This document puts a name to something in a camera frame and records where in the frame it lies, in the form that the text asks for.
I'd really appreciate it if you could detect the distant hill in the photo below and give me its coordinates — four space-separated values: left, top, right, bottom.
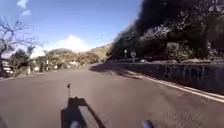
87 43 113 63

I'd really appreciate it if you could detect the round road sign on pole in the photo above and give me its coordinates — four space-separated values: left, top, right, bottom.
130 51 137 63

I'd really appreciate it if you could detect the grey asphalt road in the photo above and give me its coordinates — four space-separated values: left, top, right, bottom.
0 63 224 128

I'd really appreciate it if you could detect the row of green bushes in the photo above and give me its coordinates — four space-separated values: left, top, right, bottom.
9 48 101 75

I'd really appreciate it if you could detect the robot's own part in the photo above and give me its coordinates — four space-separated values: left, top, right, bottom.
143 120 155 128

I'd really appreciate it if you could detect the dark wooded slope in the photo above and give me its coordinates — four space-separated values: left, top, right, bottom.
108 0 224 63

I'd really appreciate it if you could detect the pale painted edge line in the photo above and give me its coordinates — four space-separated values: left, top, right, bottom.
124 69 224 104

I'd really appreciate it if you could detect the bare tree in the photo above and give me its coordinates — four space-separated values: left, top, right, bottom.
0 18 41 78

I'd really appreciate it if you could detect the dark low roadside wall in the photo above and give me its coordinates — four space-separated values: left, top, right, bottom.
114 60 224 95

